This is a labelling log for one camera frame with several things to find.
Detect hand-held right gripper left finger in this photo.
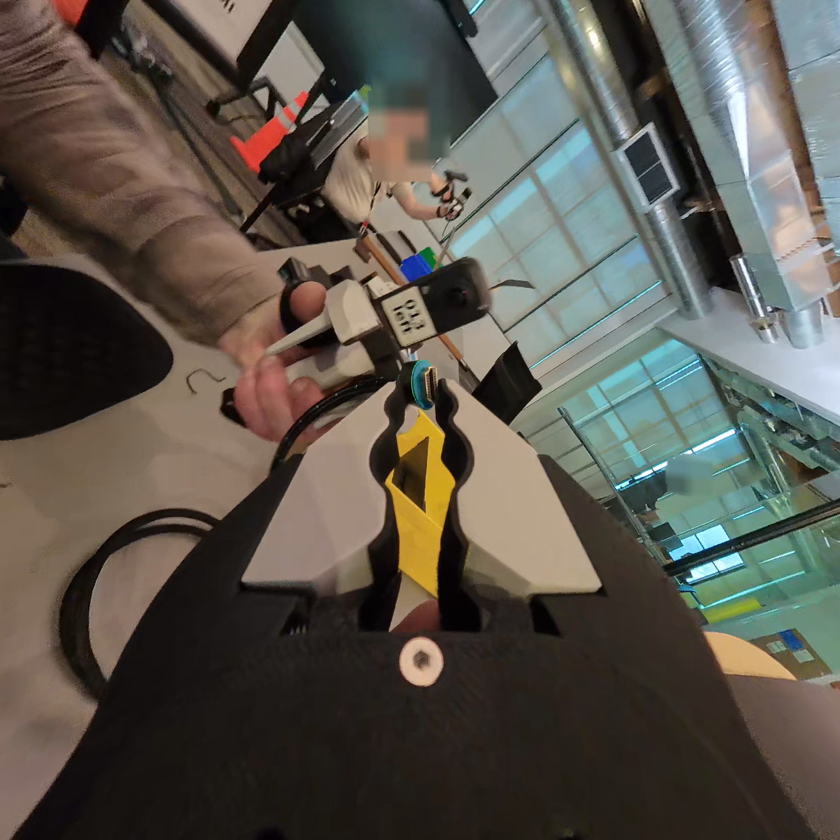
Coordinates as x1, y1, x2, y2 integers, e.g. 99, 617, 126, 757
242, 385, 401, 618

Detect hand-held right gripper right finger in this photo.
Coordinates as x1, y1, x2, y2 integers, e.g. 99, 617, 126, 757
440, 388, 605, 618

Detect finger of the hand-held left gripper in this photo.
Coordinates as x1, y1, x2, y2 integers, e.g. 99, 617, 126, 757
296, 372, 395, 418

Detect yellow plastic bin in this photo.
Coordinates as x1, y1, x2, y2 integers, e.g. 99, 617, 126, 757
384, 407, 458, 594

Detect person's left forearm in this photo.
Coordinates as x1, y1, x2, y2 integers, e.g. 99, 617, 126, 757
0, 0, 287, 353

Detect person's left hand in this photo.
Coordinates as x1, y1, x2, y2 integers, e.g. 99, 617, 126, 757
217, 283, 371, 443

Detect black office chair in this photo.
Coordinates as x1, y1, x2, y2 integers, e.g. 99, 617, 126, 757
479, 344, 543, 424

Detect black stand pole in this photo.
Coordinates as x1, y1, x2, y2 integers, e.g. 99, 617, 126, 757
663, 499, 840, 578

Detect black monitor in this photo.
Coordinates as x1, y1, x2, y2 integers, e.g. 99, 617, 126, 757
292, 0, 502, 154

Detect orange striped traffic cone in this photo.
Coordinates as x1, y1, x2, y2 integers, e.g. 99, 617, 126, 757
230, 90, 312, 174

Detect black textured pad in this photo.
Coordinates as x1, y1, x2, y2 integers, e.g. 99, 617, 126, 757
0, 263, 175, 442

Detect black board with wooden edge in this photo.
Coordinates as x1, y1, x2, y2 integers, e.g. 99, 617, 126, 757
703, 630, 840, 840

